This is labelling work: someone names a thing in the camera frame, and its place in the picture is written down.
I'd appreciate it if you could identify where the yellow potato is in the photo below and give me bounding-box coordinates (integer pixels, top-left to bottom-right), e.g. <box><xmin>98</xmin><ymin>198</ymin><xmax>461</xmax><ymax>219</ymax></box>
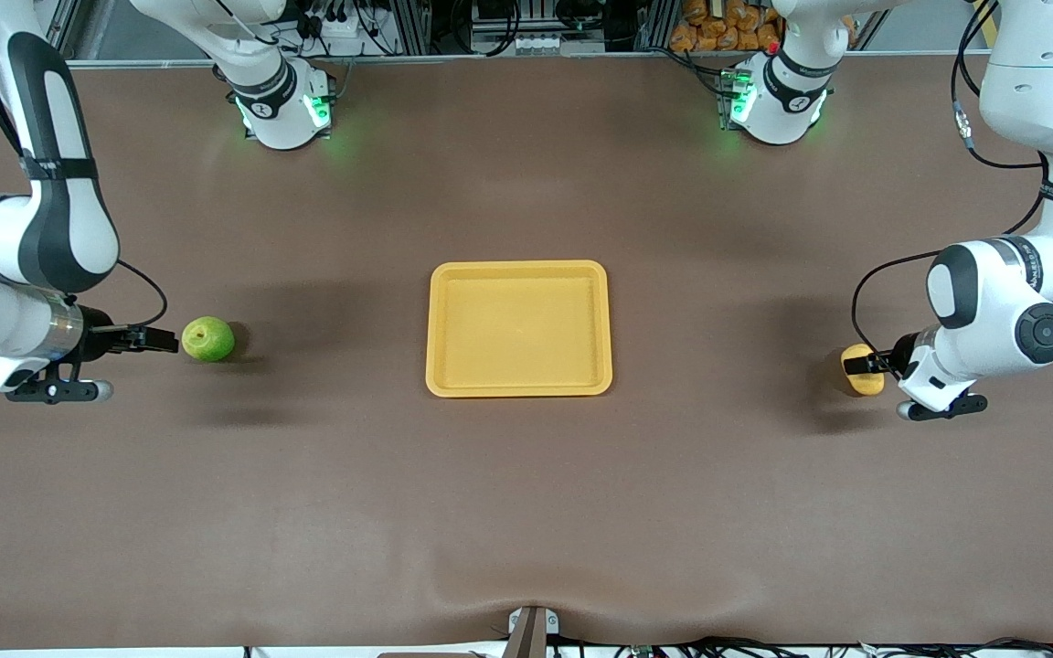
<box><xmin>840</xmin><ymin>343</ymin><xmax>886</xmax><ymax>398</ymax></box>

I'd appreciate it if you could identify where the green apple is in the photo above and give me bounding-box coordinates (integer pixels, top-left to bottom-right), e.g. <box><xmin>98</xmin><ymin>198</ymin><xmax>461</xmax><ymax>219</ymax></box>
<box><xmin>181</xmin><ymin>316</ymin><xmax>237</xmax><ymax>364</ymax></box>

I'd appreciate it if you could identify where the yellow plastic tray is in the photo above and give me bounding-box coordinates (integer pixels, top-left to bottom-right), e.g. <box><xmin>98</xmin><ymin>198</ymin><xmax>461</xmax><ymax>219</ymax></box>
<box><xmin>425</xmin><ymin>260</ymin><xmax>614</xmax><ymax>399</ymax></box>

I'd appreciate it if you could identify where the white power strip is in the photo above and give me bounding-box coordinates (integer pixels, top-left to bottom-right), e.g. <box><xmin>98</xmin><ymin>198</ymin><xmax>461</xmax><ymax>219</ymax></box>
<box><xmin>303</xmin><ymin>14</ymin><xmax>372</xmax><ymax>58</ymax></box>

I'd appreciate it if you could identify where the brown table mat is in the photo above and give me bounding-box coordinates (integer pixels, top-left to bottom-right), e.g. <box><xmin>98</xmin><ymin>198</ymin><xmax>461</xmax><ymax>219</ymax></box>
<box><xmin>0</xmin><ymin>50</ymin><xmax>1053</xmax><ymax>652</ymax></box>

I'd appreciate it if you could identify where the pile of orange toy food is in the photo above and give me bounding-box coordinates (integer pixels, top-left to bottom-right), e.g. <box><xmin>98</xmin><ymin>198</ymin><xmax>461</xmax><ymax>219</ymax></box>
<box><xmin>670</xmin><ymin>0</ymin><xmax>788</xmax><ymax>53</ymax></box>

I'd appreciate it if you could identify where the metal table clamp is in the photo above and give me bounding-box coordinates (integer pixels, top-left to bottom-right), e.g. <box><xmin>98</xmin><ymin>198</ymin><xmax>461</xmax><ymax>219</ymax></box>
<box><xmin>506</xmin><ymin>605</ymin><xmax>561</xmax><ymax>658</ymax></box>

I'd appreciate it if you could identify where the white connector block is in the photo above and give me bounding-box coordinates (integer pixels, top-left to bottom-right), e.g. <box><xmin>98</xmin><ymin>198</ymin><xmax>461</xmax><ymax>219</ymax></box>
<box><xmin>472</xmin><ymin>32</ymin><xmax>564</xmax><ymax>56</ymax></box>

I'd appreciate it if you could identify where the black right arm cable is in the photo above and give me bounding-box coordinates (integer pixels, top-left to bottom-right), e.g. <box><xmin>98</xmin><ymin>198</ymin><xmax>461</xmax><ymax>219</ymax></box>
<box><xmin>0</xmin><ymin>0</ymin><xmax>168</xmax><ymax>330</ymax></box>

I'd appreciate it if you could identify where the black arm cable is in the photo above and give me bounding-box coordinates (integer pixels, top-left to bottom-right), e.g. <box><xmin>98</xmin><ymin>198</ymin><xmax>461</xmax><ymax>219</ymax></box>
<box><xmin>0</xmin><ymin>0</ymin><xmax>168</xmax><ymax>330</ymax></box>
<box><xmin>851</xmin><ymin>0</ymin><xmax>1053</xmax><ymax>359</ymax></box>

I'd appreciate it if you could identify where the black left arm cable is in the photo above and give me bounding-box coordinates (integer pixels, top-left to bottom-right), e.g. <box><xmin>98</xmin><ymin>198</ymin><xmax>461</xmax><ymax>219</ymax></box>
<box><xmin>851</xmin><ymin>0</ymin><xmax>1053</xmax><ymax>359</ymax></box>

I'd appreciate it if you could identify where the aluminium table edge rail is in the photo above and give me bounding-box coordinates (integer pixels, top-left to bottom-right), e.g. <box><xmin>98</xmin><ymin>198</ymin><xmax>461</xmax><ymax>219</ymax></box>
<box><xmin>69</xmin><ymin>50</ymin><xmax>994</xmax><ymax>69</ymax></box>

